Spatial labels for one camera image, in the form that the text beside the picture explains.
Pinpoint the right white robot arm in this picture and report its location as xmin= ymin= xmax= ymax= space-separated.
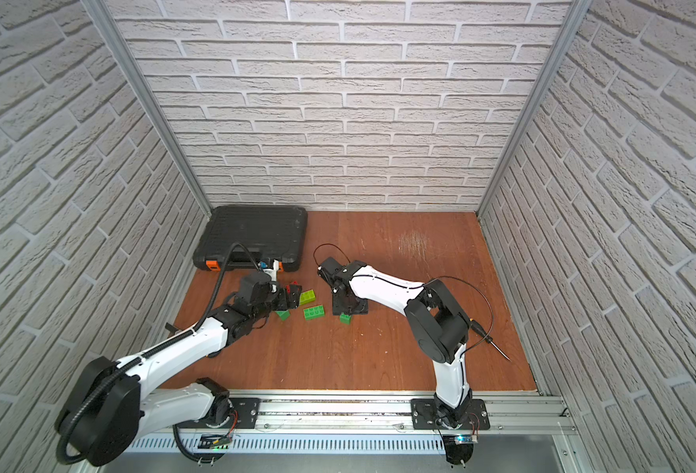
xmin=317 ymin=257 xmax=472 ymax=425

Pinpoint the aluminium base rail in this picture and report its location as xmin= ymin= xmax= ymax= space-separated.
xmin=126 ymin=389 xmax=580 ymax=463

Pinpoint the lime green long lego brick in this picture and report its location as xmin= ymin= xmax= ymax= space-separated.
xmin=299 ymin=290 xmax=316 ymax=307

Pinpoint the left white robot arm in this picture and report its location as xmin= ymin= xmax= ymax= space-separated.
xmin=54 ymin=271 xmax=303 ymax=466

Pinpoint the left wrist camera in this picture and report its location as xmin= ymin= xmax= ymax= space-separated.
xmin=260 ymin=259 xmax=283 ymax=284

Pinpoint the black yellow screwdriver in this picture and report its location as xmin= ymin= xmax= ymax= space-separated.
xmin=470 ymin=319 xmax=510 ymax=361

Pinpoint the black plastic tool case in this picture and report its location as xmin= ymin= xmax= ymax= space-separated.
xmin=192 ymin=204 xmax=308 ymax=272

